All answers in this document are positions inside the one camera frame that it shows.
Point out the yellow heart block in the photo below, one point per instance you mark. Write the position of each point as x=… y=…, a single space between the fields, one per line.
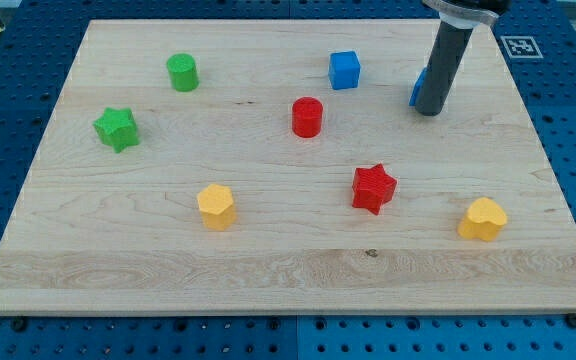
x=484 y=219

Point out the green star block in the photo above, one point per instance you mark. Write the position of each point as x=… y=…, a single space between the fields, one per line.
x=117 y=128

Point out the wooden board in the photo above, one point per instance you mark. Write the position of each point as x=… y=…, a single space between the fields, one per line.
x=99 y=233

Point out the blue triangle block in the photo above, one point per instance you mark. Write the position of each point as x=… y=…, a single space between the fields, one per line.
x=417 y=87

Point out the red star block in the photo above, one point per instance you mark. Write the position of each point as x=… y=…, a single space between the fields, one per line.
x=372 y=188

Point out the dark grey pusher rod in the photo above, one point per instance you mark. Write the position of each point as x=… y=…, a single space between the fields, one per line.
x=445 y=57

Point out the white fiducial marker tag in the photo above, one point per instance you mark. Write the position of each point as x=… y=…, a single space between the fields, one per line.
x=521 y=47

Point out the green cylinder block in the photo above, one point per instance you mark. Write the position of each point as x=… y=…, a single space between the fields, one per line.
x=182 y=70

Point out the blue cube block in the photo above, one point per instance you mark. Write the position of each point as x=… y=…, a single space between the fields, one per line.
x=344 y=70

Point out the red cylinder block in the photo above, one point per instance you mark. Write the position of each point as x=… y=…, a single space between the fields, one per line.
x=307 y=115

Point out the robot arm flange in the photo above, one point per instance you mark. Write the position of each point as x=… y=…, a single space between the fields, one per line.
x=468 y=14

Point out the yellow hexagon block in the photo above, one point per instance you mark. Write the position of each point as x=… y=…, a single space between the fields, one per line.
x=217 y=207

